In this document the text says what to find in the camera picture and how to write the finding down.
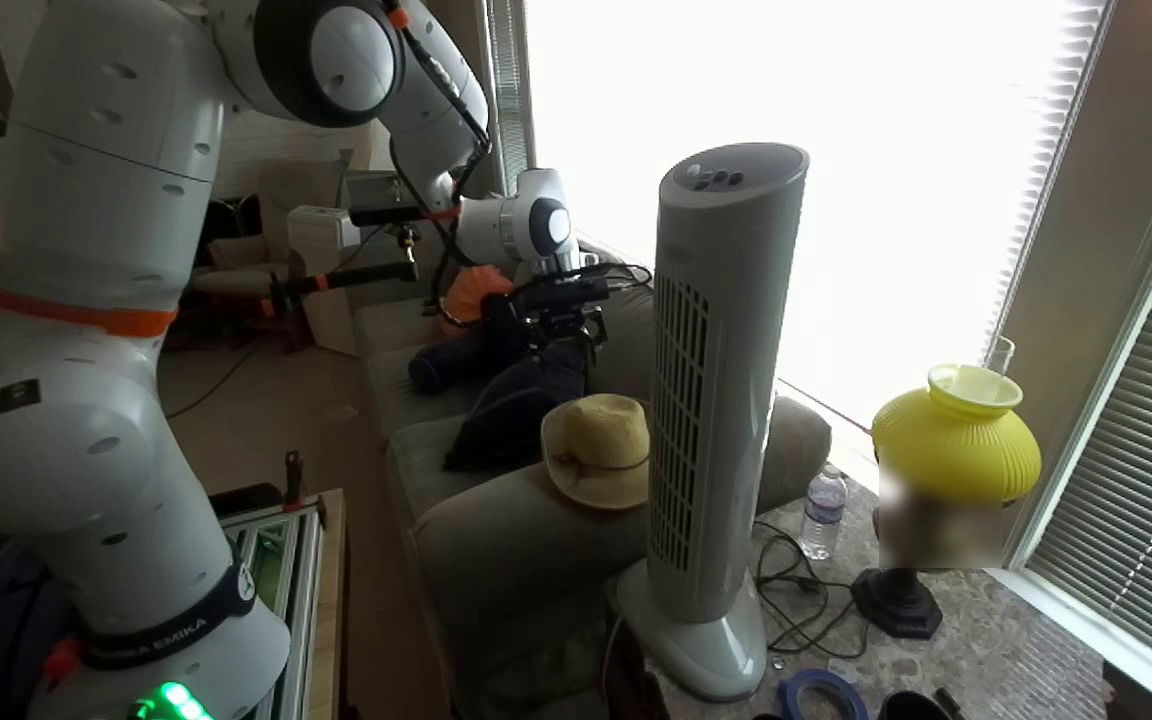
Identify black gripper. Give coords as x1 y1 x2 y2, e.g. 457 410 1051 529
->
509 273 607 373

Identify tan straw hat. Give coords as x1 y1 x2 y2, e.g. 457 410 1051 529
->
536 388 656 515

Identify white tower air filter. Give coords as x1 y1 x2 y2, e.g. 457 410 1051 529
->
607 140 814 705

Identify large dark blue pillow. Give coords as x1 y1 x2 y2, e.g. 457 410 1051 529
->
439 334 594 477

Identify orange cushion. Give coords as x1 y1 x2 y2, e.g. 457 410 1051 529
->
435 258 522 333

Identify dark blue blanket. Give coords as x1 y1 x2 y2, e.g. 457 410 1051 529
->
405 310 527 394

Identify grey fabric sofa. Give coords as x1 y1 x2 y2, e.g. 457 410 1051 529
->
352 244 836 720

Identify white rounded device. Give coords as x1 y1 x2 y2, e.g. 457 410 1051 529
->
286 201 365 280

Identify clear plastic water bottle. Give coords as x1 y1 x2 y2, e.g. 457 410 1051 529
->
792 463 856 562

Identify small dark bottle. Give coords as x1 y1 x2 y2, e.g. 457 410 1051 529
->
281 447 308 511

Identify dark armchair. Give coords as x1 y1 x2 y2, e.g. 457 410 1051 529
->
195 197 268 273

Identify wooden side table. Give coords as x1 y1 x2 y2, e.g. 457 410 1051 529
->
209 484 352 720

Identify yellow glass oil lamp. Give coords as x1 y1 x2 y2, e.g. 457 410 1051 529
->
847 360 1049 641

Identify small black object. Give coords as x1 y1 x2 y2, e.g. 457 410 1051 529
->
871 685 968 720

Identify white window blinds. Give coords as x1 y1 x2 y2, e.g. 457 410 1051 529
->
1023 162 1152 690
527 0 1117 430

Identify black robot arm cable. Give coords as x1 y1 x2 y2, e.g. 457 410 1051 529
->
387 75 501 317

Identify black power cable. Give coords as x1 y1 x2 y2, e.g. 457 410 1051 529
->
748 515 871 662

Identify blue coiled cable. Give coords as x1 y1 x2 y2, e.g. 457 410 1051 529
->
772 662 871 720

